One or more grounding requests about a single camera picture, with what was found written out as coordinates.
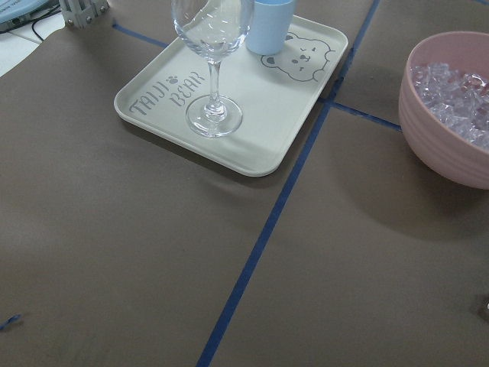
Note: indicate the blue plastic cup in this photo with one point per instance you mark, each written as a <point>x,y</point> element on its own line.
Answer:
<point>269,26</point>

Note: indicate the pile of clear ice cubes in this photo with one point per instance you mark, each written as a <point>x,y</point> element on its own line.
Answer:
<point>457,99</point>

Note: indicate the cream bear serving tray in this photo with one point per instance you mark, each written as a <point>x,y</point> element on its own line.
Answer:
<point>276,94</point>

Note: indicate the clear wine glass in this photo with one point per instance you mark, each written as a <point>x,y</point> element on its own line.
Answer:
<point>213,30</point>

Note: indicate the pink bowl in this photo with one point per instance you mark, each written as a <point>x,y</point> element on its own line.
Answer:
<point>434,144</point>

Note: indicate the blue teach pendant tablet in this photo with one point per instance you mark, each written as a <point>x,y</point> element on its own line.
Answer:
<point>17,13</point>

